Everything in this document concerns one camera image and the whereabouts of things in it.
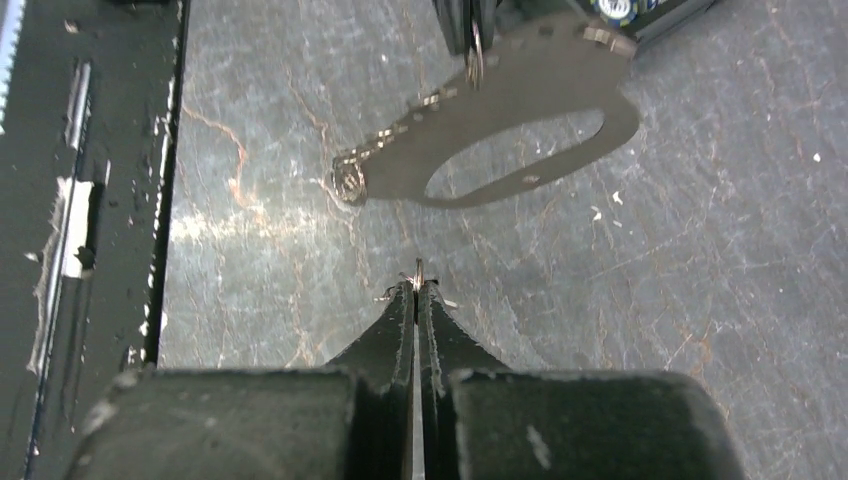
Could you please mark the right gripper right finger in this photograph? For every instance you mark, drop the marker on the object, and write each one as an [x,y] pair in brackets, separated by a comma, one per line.
[483,420]

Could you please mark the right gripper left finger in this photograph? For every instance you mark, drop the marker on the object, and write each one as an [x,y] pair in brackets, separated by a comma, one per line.
[347,419]

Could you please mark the black poker chip case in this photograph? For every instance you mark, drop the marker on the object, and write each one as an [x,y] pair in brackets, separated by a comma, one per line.
[643,21]

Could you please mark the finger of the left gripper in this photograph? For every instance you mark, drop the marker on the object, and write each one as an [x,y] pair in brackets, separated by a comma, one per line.
[455,19]
[486,13]

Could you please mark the keys with black tag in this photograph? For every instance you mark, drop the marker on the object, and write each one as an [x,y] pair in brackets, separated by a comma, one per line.
[417,280]

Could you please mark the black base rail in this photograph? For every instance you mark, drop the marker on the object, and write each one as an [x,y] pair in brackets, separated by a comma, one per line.
[90,96]

